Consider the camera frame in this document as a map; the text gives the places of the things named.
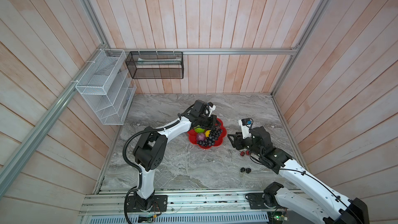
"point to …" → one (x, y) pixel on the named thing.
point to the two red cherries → (242, 153)
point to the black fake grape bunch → (215, 132)
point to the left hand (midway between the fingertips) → (221, 126)
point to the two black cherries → (247, 170)
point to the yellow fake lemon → (207, 132)
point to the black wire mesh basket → (156, 65)
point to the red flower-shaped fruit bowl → (192, 135)
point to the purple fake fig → (200, 136)
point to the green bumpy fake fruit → (198, 129)
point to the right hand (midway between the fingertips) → (232, 134)
